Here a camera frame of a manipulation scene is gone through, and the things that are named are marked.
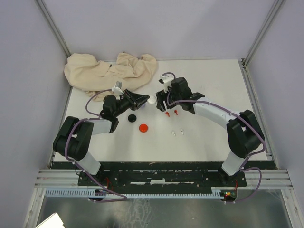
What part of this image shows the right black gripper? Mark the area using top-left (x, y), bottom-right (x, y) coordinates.
top-left (155, 86), bottom-right (182, 112)

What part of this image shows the right aluminium frame post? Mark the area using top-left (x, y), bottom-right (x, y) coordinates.
top-left (242, 0), bottom-right (286, 67)

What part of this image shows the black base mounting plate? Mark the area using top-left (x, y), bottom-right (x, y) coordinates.
top-left (77, 161), bottom-right (247, 190)

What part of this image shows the white slotted cable duct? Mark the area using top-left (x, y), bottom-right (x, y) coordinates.
top-left (44, 188), bottom-right (224, 199)

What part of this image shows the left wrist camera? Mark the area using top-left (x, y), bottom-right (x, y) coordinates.
top-left (111, 81), bottom-right (123, 95)

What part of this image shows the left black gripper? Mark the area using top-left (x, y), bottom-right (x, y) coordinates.
top-left (114, 88), bottom-right (150, 117)

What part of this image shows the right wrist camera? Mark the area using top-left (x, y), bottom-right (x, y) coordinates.
top-left (159, 72), bottom-right (176, 93)

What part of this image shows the white earbud charging case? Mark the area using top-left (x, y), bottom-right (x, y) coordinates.
top-left (147, 97), bottom-right (157, 105)

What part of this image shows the red earbud charging case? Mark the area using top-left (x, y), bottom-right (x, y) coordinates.
top-left (139, 124), bottom-right (149, 133)

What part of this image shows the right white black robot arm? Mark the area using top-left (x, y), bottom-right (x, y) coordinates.
top-left (156, 72), bottom-right (266, 186)

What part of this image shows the beige crumpled cloth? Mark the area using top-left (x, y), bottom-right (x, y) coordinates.
top-left (64, 52), bottom-right (157, 102)

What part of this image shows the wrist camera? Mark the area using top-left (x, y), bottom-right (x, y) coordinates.
top-left (159, 72), bottom-right (176, 93)
top-left (111, 81), bottom-right (123, 95)

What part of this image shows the aluminium frame post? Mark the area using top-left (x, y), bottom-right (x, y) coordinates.
top-left (242, 0), bottom-right (286, 67)
top-left (34, 0), bottom-right (72, 58)

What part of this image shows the black earbud charging case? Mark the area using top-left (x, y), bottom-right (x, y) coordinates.
top-left (128, 114), bottom-right (137, 123)

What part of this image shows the white paper sheet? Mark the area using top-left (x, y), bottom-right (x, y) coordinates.
top-left (36, 213), bottom-right (65, 228)

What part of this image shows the left aluminium frame post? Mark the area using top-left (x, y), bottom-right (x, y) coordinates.
top-left (34, 0), bottom-right (72, 58)

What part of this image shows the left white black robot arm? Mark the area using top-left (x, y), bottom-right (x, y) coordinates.
top-left (53, 89), bottom-right (150, 185)

